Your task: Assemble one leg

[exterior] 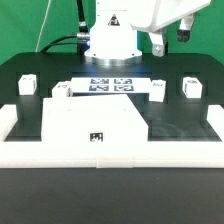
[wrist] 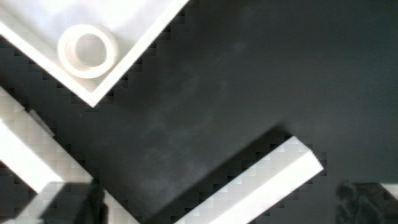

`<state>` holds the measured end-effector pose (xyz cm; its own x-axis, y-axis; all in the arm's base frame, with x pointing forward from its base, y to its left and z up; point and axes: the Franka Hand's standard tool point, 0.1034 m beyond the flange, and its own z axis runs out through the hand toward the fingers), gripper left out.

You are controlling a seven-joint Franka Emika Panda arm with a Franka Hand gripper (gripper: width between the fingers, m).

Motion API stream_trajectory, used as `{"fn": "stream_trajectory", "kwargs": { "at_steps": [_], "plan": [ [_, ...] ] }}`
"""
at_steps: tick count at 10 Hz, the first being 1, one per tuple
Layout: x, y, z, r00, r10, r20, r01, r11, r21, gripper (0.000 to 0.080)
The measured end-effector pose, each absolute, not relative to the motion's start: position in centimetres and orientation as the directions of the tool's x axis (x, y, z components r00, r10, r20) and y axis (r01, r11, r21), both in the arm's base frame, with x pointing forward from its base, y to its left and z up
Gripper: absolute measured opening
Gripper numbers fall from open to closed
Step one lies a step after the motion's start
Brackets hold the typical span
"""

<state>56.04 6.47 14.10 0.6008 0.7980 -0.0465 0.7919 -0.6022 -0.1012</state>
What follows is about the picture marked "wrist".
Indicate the white square tabletop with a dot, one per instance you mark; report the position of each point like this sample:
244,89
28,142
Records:
84,37

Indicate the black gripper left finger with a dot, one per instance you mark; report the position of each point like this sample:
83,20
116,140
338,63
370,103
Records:
68,204

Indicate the white table leg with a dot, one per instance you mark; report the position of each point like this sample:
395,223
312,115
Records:
36,158
260,187

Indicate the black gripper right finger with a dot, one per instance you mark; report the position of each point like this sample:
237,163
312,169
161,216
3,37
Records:
369,204

